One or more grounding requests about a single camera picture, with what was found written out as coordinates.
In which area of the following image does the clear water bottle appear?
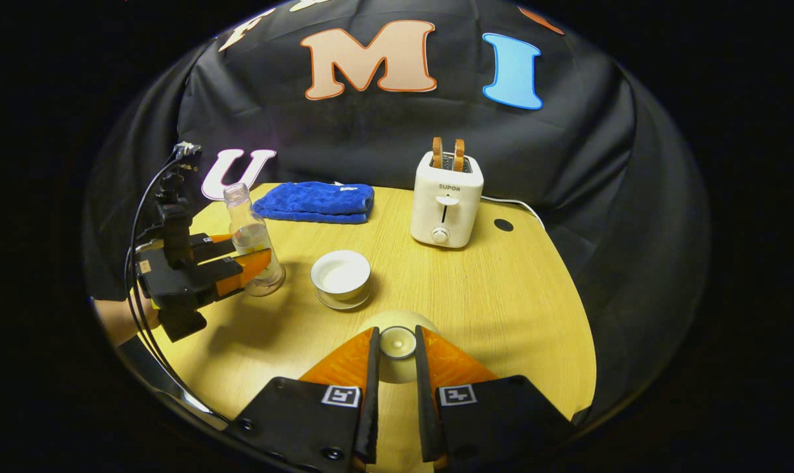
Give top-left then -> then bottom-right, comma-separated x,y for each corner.
223,183 -> 287,298

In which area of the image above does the white toaster power cord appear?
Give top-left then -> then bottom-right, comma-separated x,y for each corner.
481,195 -> 546,231

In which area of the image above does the white teacup lid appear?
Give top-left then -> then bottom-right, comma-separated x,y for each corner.
358,310 -> 440,385

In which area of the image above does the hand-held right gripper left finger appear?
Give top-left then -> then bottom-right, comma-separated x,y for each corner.
229,327 -> 379,473

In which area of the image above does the black backdrop cloth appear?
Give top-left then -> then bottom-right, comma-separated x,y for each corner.
82,0 -> 710,421

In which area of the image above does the blue folded towel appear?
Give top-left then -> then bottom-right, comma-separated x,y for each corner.
251,181 -> 375,225

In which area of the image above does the white saucer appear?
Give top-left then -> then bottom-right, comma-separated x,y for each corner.
315,288 -> 373,311

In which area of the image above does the white teacup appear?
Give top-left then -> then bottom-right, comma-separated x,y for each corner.
310,250 -> 373,304

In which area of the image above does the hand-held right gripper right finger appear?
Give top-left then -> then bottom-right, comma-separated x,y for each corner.
413,325 -> 576,473

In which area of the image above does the white toaster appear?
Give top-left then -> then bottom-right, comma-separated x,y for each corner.
409,151 -> 484,249

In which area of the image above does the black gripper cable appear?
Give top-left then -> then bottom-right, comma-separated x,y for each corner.
124,151 -> 233,424

